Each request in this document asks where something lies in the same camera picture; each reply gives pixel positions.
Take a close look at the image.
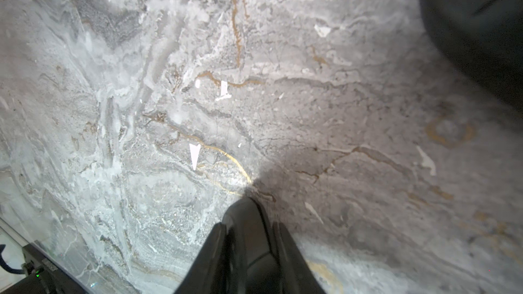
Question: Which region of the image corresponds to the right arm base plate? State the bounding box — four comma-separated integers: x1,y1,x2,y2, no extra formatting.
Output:
1,243,89,294

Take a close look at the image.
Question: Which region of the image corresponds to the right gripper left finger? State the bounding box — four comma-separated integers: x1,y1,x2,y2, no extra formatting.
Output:
174,223,227,294

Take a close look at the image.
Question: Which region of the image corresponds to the black mouse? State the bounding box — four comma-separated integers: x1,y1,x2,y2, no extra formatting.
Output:
222,197,281,293
419,0,522,110

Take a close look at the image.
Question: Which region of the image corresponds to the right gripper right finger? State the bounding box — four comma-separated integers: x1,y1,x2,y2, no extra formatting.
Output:
272,223,325,294

